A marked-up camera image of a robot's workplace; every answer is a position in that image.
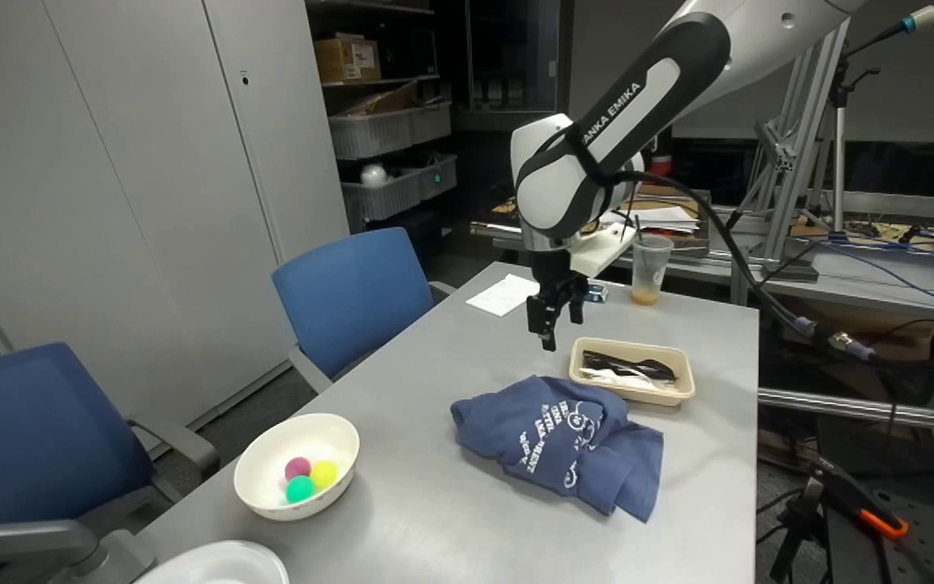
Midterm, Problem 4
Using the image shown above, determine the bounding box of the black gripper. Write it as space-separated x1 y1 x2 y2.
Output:
524 251 589 351

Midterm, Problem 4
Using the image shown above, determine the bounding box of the blue t-shirt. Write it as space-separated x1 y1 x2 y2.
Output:
452 377 666 522

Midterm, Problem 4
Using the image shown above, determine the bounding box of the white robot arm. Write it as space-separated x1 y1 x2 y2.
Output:
508 0 865 351

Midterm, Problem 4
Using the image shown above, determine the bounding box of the white paper sheet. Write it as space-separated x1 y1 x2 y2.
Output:
470 275 539 319

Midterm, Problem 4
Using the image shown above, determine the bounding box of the black cutlery in tray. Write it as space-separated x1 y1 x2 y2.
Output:
585 351 678 382

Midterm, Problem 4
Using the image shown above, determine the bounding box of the plastic cup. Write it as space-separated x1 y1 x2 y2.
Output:
630 233 676 304

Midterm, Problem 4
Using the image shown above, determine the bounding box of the beige tray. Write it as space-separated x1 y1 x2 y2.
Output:
568 337 697 410

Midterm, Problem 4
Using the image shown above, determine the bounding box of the grey storage bin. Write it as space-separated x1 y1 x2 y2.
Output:
341 152 456 228

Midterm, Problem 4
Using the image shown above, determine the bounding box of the far blue chair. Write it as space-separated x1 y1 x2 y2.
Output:
272 228 452 393

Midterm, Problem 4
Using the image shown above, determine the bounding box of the blue chair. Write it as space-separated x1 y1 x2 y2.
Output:
272 228 452 393
0 343 220 584

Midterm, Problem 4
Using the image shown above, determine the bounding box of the yellow ball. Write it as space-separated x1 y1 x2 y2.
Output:
308 461 341 491

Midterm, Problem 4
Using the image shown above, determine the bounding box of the white bowl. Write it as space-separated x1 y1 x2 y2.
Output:
234 414 359 522

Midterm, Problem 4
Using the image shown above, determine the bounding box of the pink ball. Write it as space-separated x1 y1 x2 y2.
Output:
287 457 312 479

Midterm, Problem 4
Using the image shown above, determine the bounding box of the orange black clamp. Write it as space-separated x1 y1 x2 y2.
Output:
812 457 911 542

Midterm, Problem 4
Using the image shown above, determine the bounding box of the cardboard box on shelf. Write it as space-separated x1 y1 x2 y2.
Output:
314 37 380 85

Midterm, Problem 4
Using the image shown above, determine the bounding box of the green ball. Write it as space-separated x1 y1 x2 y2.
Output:
287 476 314 504

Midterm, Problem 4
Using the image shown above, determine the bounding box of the white plate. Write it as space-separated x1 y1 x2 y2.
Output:
136 538 289 584

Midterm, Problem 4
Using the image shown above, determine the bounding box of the near blue chair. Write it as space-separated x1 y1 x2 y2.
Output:
0 343 220 584

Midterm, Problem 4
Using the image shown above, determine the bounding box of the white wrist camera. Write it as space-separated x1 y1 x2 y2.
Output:
568 215 636 278

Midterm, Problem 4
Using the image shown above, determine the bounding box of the aluminium frame stand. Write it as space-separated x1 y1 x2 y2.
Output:
732 22 851 269

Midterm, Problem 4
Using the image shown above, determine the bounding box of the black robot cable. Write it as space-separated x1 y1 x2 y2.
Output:
594 168 881 367

